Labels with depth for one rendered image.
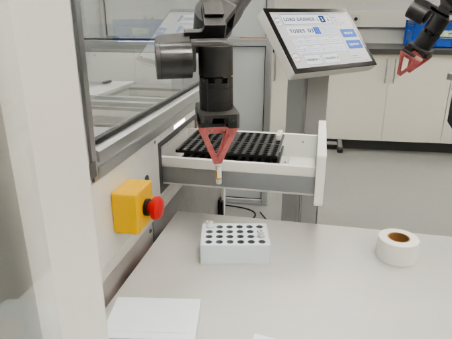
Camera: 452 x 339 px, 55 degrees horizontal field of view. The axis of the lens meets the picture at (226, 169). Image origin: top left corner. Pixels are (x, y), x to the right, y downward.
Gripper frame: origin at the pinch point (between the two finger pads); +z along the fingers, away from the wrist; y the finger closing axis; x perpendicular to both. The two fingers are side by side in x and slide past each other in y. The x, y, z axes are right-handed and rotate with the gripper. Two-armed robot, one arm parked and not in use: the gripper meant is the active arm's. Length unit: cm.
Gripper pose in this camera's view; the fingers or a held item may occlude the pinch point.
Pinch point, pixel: (216, 158)
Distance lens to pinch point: 77.2
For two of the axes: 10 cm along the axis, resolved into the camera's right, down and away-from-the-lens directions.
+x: 9.9, -0.6, 1.3
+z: 0.1, 9.3, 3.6
